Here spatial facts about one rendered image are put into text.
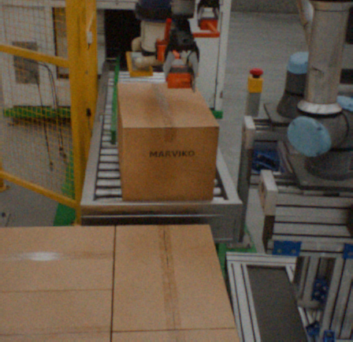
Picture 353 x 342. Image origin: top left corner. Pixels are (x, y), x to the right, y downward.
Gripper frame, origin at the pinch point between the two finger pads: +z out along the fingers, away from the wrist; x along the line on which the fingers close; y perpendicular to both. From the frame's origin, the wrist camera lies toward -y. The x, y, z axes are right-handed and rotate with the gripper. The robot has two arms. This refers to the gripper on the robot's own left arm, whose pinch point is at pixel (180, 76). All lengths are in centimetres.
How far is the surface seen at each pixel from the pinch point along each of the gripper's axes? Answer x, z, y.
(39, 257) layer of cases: 50, 71, 1
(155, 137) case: 4.9, 34.6, 30.1
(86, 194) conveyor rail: 34, 65, 39
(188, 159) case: -9, 45, 31
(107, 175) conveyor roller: 25, 71, 67
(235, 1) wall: -225, 101, 874
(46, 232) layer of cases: 49, 71, 17
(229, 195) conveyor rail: -30, 65, 34
